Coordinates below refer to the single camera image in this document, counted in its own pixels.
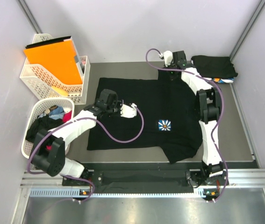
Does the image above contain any black t shirt flower print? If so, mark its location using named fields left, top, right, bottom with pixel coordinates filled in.
left=87, top=71, right=202, bottom=164

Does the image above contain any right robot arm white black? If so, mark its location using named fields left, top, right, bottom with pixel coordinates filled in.
left=161, top=51, right=224, bottom=188

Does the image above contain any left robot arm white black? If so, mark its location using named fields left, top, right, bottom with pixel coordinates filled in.
left=28, top=89, right=124, bottom=185

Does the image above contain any folded black t shirt stack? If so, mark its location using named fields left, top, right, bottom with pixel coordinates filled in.
left=191, top=55, right=238, bottom=84

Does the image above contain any red garment in basket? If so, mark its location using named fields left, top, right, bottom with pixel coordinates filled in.
left=45, top=111, right=74, bottom=151

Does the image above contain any blue garment in basket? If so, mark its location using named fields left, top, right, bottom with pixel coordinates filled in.
left=38, top=105, right=65, bottom=120

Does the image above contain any black garment in basket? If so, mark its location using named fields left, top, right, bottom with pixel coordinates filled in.
left=25, top=116, right=63, bottom=143

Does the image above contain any white perforated file organizer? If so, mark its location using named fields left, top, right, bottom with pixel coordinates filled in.
left=20, top=34, right=91, bottom=105

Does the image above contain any orange folder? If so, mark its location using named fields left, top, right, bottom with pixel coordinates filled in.
left=23, top=37, right=83, bottom=85

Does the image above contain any white oval laundry basket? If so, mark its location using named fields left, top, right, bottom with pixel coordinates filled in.
left=21, top=97, right=75, bottom=159

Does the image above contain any black folder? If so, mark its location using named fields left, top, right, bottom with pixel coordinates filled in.
left=25, top=36, right=71, bottom=49

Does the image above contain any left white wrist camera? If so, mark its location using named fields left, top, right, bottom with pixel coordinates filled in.
left=120, top=103, right=137, bottom=119

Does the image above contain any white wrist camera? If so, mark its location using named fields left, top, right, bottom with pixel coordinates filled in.
left=120, top=103, right=137, bottom=119
left=159, top=50, right=173, bottom=67

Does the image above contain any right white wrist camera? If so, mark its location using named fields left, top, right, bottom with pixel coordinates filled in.
left=159, top=50, right=173, bottom=67

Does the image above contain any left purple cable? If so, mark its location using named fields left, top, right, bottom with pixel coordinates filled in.
left=27, top=107, right=145, bottom=203

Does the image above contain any purple cable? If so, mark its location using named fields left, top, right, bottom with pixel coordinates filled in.
left=27, top=107, right=145, bottom=203
left=145, top=48, right=229, bottom=203

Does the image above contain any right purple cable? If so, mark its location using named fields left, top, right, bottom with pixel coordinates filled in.
left=145, top=48, right=229, bottom=203

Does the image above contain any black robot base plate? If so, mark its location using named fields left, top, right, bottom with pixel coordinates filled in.
left=62, top=162, right=227, bottom=194

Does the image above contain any aluminium frame rail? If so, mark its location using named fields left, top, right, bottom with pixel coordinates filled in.
left=20, top=169, right=265, bottom=200

